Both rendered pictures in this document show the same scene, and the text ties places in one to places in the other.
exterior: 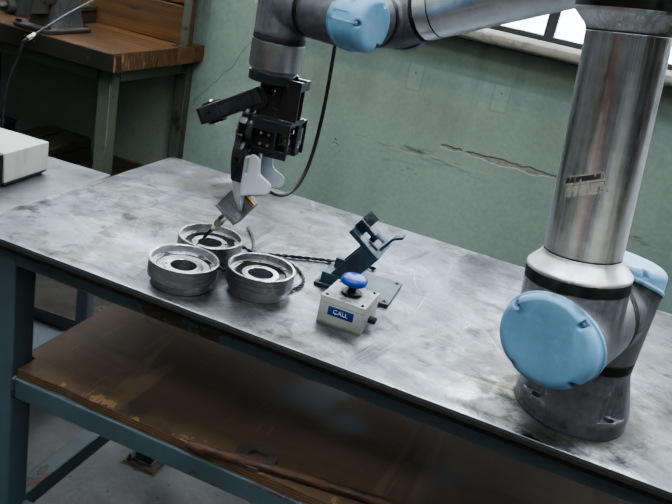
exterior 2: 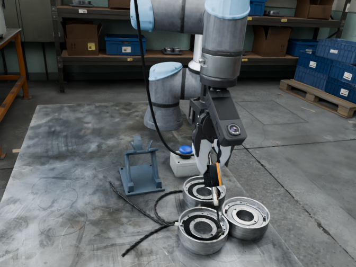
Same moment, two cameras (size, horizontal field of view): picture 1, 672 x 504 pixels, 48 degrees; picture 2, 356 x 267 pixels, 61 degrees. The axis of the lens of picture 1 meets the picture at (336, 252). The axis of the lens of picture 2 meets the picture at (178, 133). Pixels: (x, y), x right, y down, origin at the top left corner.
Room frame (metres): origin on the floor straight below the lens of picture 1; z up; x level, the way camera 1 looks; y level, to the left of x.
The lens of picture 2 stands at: (1.46, 0.57, 1.28)
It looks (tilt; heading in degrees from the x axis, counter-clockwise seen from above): 26 degrees down; 236
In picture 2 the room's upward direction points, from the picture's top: 4 degrees clockwise
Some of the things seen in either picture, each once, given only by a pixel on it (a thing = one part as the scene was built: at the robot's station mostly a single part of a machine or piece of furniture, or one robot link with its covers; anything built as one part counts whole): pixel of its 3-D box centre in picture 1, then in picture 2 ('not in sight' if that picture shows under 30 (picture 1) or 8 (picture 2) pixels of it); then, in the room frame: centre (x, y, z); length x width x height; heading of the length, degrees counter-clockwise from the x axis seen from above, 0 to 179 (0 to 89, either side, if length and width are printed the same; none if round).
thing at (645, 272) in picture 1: (606, 300); (167, 81); (0.90, -0.35, 0.97); 0.13 x 0.12 x 0.14; 145
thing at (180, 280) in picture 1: (182, 270); (244, 218); (1.03, 0.22, 0.82); 0.10 x 0.10 x 0.04
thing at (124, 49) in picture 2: not in sight; (125, 44); (-0.22, -3.28, 0.56); 0.52 x 0.38 x 0.22; 160
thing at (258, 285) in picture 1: (259, 278); (203, 194); (1.06, 0.11, 0.82); 0.10 x 0.10 x 0.04
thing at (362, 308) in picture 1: (351, 307); (184, 161); (1.02, -0.04, 0.82); 0.08 x 0.07 x 0.05; 73
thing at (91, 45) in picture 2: not in sight; (82, 37); (0.30, -3.41, 0.64); 0.49 x 0.40 x 0.37; 168
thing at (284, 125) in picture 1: (272, 114); (213, 104); (1.08, 0.13, 1.07); 0.09 x 0.08 x 0.12; 76
